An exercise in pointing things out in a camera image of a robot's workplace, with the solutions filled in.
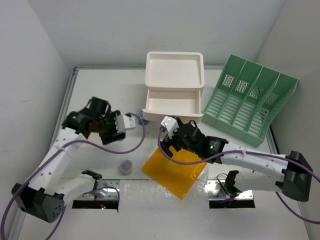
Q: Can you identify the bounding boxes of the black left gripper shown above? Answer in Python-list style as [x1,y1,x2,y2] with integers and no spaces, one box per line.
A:
[95,112,125,144]

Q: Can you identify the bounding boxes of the blue labelled bottle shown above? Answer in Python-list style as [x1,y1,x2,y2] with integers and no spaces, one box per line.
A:
[136,109,149,126]

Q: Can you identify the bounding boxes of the white drawer cabinet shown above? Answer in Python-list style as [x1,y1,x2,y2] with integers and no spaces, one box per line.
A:
[142,51,205,124]

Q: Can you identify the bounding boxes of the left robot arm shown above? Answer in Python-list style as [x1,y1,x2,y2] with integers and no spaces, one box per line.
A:
[11,97,135,223]

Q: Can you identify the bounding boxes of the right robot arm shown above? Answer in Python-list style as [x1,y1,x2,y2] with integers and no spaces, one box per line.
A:
[158,116,313,202]

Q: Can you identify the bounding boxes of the clear zip document pouch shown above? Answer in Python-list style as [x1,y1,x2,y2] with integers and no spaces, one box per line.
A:
[142,127,209,181]

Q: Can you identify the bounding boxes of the yellow clip file folder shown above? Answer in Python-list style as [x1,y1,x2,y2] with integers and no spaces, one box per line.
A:
[141,148,207,200]

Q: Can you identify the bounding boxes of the small clear pin jar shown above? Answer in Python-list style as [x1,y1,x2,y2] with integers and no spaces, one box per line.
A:
[119,160,133,175]

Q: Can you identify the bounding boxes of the green file rack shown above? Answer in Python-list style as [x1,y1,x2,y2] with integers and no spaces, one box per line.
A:
[202,54,298,148]

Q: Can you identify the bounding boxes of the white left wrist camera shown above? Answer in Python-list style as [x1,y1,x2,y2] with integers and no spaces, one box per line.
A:
[116,114,136,132]

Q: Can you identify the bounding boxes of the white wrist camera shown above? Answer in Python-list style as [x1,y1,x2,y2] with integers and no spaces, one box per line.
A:
[116,114,136,132]
[160,116,179,139]

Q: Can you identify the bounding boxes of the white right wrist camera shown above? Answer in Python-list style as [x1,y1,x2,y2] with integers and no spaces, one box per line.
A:
[160,116,179,139]

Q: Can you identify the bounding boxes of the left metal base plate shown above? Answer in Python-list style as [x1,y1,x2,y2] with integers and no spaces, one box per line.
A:
[75,179,120,201]

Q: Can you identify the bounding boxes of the metal base plate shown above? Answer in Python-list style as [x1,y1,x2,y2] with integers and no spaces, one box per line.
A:
[205,178,254,201]
[75,179,120,201]

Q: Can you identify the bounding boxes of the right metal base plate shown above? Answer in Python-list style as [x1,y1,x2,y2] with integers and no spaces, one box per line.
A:
[205,178,254,201]

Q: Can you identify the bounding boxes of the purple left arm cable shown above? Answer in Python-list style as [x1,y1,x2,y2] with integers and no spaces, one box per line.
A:
[0,112,146,240]

